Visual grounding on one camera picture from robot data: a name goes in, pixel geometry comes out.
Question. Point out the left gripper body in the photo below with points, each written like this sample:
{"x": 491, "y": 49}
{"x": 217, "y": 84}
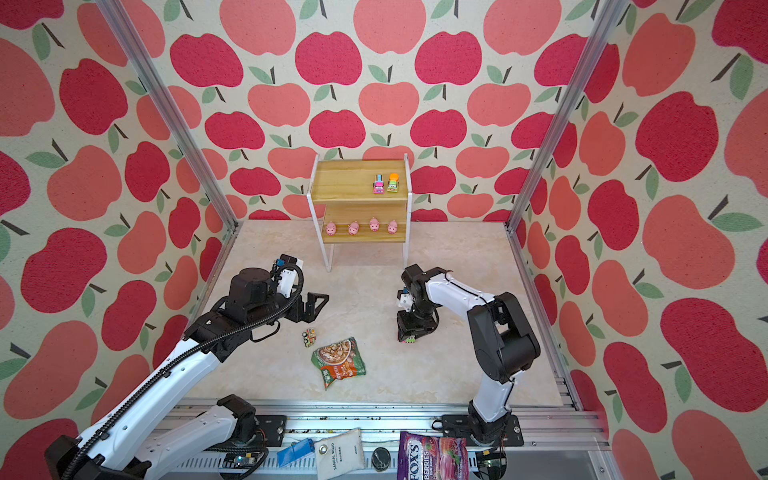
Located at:
{"x": 278, "y": 307}

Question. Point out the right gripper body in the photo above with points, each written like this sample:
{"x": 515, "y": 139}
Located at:
{"x": 415, "y": 322}

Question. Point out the wooden two-tier shelf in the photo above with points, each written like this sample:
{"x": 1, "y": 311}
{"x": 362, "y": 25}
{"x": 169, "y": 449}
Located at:
{"x": 341, "y": 191}

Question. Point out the green orange mixer truck toy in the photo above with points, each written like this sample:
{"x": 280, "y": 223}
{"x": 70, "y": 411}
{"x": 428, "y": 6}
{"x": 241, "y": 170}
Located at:
{"x": 393, "y": 183}

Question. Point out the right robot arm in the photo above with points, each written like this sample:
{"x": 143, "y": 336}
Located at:
{"x": 503, "y": 341}

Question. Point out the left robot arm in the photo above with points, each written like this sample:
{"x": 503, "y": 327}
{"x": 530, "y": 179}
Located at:
{"x": 67, "y": 457}

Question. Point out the green snack bag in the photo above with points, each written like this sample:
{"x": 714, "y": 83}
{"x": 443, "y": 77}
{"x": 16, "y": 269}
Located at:
{"x": 339, "y": 361}

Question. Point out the purple Fox's candy bag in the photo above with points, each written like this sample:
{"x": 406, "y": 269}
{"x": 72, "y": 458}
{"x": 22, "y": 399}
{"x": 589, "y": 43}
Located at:
{"x": 423, "y": 457}

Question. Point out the round metal can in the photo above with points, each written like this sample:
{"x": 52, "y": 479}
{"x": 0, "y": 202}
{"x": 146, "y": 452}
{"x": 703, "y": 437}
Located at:
{"x": 381, "y": 459}

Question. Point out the blue card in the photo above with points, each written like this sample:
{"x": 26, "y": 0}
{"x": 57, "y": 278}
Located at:
{"x": 297, "y": 451}

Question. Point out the white paper packet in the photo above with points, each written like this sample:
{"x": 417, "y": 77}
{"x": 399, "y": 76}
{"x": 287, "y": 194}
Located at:
{"x": 339, "y": 455}

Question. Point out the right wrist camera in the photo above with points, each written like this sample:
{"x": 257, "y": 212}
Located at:
{"x": 405, "y": 300}

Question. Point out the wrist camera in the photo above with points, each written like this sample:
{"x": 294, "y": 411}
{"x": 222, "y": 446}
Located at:
{"x": 405, "y": 300}
{"x": 286, "y": 276}

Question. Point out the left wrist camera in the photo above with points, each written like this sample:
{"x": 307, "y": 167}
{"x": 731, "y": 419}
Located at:
{"x": 286, "y": 276}

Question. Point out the left aluminium frame post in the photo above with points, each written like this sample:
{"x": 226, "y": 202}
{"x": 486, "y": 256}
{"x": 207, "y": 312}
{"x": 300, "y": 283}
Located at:
{"x": 130, "y": 41}

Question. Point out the aluminium frame post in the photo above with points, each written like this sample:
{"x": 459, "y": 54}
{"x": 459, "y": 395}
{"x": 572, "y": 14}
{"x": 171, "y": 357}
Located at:
{"x": 574, "y": 92}
{"x": 130, "y": 41}

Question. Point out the front aluminium rail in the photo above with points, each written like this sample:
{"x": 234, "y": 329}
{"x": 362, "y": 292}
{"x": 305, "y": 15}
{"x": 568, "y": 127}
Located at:
{"x": 360, "y": 420}

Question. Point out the right aluminium frame post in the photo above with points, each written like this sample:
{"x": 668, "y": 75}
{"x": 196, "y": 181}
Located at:
{"x": 574, "y": 92}

